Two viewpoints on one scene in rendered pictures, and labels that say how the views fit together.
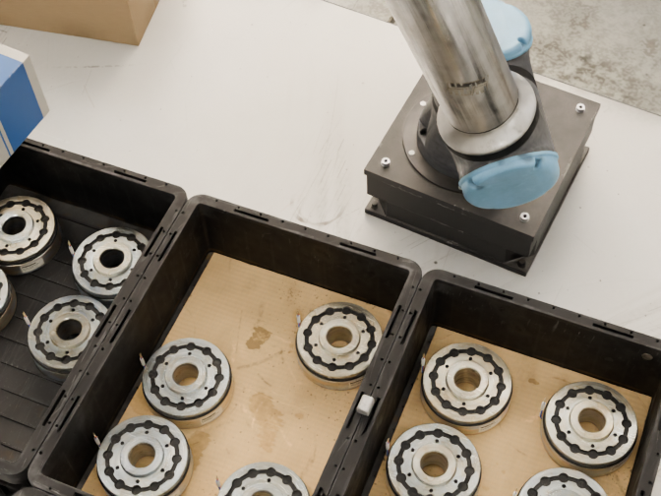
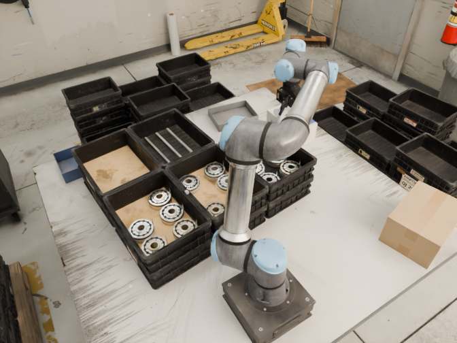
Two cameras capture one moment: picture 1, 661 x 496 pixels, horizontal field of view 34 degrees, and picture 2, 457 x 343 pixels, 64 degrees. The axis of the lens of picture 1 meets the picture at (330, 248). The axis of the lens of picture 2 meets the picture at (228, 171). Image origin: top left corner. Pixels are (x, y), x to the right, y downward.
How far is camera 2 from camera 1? 1.48 m
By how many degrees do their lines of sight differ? 69
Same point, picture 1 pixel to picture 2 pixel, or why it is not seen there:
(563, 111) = (262, 323)
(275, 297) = not seen: hidden behind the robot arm
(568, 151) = (245, 314)
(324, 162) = (298, 266)
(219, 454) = (208, 185)
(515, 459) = (162, 233)
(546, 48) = not seen: outside the picture
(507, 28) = (263, 255)
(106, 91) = (359, 224)
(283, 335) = not seen: hidden behind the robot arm
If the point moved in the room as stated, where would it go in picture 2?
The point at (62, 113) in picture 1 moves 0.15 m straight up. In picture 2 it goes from (353, 211) to (360, 190)
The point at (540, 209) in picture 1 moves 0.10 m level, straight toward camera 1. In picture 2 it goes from (229, 291) to (211, 274)
